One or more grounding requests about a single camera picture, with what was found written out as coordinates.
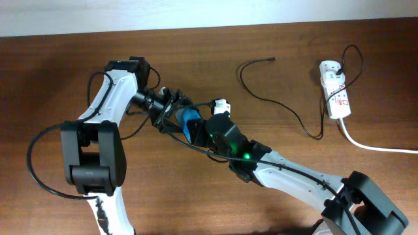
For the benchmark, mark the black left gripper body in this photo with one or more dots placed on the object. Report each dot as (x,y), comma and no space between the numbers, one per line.
(169,104)

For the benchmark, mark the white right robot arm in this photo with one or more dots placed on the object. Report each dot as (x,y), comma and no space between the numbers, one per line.
(352,205)

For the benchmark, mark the blue screen Galaxy smartphone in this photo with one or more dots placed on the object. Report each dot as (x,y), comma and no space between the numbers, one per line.
(184,117)

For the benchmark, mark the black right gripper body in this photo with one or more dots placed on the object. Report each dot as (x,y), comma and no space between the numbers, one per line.
(203,137)

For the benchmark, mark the white power strip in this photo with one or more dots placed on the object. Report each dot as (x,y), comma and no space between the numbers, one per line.
(336,97)

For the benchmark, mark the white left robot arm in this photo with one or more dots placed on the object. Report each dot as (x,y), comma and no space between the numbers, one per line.
(93,154)

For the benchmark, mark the white USB charger plug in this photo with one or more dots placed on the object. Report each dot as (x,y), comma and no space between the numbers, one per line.
(330,79)

